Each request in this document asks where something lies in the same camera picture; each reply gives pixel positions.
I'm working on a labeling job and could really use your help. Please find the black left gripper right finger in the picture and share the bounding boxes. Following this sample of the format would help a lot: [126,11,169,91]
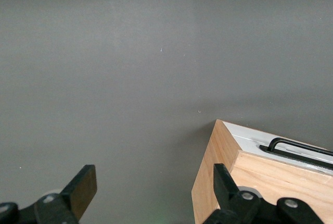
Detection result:
[202,163,324,224]

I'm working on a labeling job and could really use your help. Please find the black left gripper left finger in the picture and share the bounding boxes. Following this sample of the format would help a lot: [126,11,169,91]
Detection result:
[0,164,98,224]

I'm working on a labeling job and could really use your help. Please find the black metal drawer handle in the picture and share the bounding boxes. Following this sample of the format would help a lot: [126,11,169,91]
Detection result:
[259,137,333,170]

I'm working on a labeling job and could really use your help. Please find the wooden drawer cabinet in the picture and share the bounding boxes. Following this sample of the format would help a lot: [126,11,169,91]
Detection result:
[191,119,333,224]

